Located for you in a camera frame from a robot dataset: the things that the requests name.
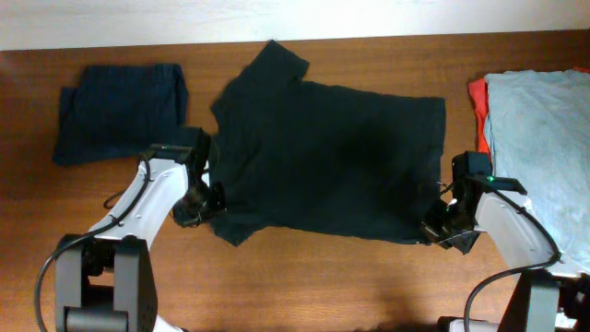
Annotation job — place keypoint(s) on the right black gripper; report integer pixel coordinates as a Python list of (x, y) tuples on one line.
[(462, 243)]

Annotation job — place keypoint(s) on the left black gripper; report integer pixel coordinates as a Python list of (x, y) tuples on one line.
[(184, 218)]

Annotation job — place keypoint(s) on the dark green t-shirt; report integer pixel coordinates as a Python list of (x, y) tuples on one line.
[(302, 155)]

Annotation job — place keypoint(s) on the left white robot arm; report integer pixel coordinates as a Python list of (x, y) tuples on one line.
[(104, 278)]

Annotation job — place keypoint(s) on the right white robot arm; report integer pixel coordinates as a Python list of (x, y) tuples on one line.
[(551, 293)]

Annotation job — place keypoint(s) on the light blue t-shirt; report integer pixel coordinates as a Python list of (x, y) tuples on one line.
[(538, 132)]

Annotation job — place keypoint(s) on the folded navy blue garment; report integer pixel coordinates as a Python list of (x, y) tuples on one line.
[(118, 111)]

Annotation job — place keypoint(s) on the red garment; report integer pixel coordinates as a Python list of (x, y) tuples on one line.
[(479, 95)]

